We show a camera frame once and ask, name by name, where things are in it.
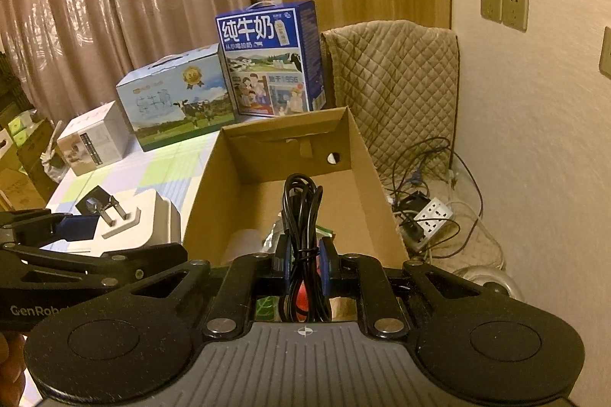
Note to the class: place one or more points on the person's left hand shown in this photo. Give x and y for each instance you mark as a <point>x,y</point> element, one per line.
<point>8,354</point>

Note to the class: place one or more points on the clear plastic cup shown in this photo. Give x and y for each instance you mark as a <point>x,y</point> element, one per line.
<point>246,244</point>

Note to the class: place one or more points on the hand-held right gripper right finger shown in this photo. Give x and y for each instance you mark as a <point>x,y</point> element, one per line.
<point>327,266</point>

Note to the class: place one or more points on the green tissue box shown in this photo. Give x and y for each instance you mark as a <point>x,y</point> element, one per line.
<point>20,128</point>

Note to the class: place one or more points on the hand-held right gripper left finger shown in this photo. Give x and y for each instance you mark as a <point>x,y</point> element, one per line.
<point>281,266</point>

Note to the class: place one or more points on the beige wall switch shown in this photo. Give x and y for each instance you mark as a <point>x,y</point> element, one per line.
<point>606,54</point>

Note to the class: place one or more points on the white plug charger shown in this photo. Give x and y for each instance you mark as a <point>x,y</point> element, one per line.
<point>143,221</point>

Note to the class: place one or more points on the white product box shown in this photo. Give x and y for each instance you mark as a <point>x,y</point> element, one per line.
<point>95,139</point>

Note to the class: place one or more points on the red toy figure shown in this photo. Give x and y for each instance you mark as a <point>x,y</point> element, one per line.
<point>301,299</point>

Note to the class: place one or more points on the beige wall socket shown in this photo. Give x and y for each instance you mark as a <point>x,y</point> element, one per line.
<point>490,3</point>
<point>515,10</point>

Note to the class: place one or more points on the green cow-print milk carton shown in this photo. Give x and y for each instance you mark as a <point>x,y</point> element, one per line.
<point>176,101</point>

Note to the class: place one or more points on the beige quilted chair cover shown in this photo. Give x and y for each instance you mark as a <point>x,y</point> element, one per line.
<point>396,92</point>

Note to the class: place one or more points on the white power strip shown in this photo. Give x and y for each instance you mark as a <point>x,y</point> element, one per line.
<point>433,211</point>

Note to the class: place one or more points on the white round floor device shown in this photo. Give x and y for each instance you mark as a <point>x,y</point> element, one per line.
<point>482,278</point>

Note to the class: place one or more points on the checked tablecloth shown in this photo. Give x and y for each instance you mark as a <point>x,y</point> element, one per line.
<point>157,168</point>

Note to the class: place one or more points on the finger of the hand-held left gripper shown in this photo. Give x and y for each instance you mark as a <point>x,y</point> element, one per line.
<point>79,228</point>
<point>143,256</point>

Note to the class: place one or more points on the brown cardboard box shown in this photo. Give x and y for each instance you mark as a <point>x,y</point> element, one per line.
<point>363,197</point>

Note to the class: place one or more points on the blue milk carton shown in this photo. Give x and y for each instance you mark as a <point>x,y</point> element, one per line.
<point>267,63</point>

